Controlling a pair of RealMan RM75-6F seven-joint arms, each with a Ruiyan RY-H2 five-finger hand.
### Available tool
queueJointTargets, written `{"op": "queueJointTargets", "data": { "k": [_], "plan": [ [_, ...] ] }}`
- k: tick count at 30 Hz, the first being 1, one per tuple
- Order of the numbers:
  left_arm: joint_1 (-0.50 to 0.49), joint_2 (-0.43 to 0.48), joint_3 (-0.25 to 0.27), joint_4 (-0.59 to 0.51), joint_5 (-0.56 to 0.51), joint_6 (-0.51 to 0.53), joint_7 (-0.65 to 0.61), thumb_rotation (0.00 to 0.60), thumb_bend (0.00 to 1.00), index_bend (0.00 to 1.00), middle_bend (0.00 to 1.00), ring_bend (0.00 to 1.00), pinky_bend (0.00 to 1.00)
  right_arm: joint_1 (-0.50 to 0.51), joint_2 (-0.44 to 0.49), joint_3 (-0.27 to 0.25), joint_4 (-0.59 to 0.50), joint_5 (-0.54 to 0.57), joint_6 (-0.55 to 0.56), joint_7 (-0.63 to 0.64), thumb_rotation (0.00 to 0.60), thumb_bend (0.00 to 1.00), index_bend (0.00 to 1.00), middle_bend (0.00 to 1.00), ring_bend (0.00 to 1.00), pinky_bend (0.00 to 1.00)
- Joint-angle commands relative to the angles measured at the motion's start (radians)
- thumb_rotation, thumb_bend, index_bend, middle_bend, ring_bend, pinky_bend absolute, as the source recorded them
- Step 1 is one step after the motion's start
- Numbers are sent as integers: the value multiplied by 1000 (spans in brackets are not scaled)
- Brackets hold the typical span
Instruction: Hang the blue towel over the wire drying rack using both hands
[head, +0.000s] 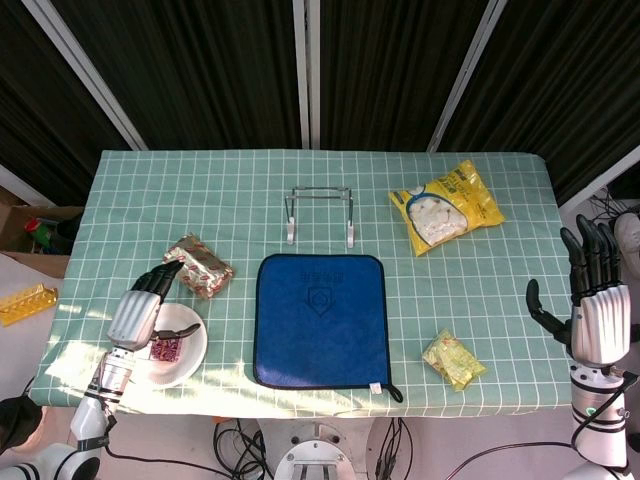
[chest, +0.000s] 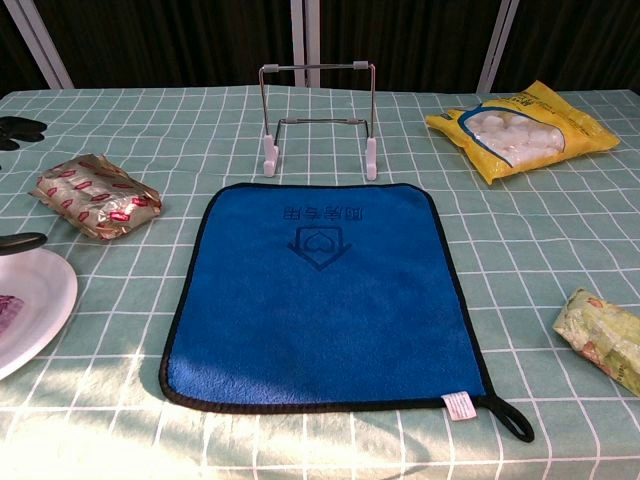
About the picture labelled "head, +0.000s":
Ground small yellow green snack packet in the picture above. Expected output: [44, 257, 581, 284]
[421, 328, 487, 392]

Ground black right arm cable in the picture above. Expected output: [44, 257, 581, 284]
[573, 369, 640, 454]

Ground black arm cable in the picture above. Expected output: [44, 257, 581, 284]
[573, 369, 640, 454]
[102, 394, 224, 479]

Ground black pleated curtain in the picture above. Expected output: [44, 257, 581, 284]
[318, 0, 489, 151]
[52, 0, 304, 150]
[0, 0, 132, 206]
[439, 0, 640, 206]

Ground gold red snack package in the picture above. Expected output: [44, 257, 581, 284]
[162, 232, 235, 300]

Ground black cables beside sneaker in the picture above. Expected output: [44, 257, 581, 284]
[588, 187, 629, 224]

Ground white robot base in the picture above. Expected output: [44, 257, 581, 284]
[272, 418, 371, 480]

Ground white frame post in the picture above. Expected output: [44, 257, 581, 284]
[22, 0, 149, 151]
[427, 0, 509, 153]
[0, 163, 55, 208]
[292, 0, 321, 150]
[558, 144, 640, 211]

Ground brown cardboard box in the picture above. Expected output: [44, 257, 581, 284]
[0, 187, 85, 279]

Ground blue cloth mat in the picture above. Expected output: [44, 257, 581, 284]
[253, 253, 404, 404]

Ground metal wire rack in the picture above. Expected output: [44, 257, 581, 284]
[284, 185, 357, 250]

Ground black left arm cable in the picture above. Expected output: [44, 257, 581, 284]
[102, 394, 224, 479]

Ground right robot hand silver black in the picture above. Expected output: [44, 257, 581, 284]
[525, 214, 632, 364]

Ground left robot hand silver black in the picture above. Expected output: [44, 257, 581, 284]
[106, 260, 203, 351]

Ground large yellow snack bag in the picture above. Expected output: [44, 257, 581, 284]
[388, 159, 505, 258]

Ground yellow plastic tray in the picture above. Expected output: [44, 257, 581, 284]
[0, 283, 60, 328]

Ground red white patterned packet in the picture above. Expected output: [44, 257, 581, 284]
[149, 337, 182, 362]

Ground black floor cable bundle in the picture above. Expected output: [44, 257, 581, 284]
[374, 418, 417, 480]
[213, 418, 275, 480]

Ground green checked tablecloth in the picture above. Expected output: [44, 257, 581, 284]
[28, 148, 586, 420]

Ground green red item in box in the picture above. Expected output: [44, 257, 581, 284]
[24, 218, 57, 251]

